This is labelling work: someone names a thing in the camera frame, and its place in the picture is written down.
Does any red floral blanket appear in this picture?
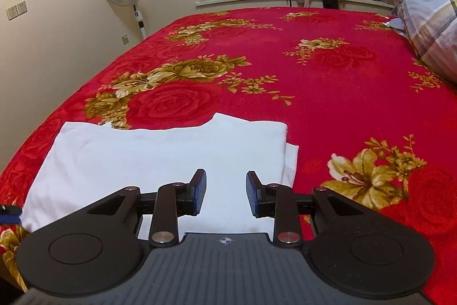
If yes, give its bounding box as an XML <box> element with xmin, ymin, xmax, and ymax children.
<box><xmin>0</xmin><ymin>7</ymin><xmax>457</xmax><ymax>305</ymax></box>

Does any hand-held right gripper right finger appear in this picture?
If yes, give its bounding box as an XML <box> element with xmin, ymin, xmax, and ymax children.
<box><xmin>246</xmin><ymin>171</ymin><xmax>361</xmax><ymax>248</ymax></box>

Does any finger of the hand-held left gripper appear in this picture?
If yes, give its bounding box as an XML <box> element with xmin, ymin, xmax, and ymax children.
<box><xmin>0</xmin><ymin>205</ymin><xmax>22</xmax><ymax>225</ymax></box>

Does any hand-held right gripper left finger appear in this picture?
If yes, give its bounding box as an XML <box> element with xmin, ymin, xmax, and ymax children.
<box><xmin>87</xmin><ymin>168</ymin><xmax>208</xmax><ymax>248</ymax></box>

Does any white long-sleeve shirt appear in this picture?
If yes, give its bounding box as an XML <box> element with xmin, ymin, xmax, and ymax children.
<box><xmin>21</xmin><ymin>113</ymin><xmax>300</xmax><ymax>240</ymax></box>

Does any plaid duvet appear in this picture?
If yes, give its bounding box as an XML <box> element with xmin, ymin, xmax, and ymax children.
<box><xmin>384</xmin><ymin>0</ymin><xmax>457</xmax><ymax>87</ymax></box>

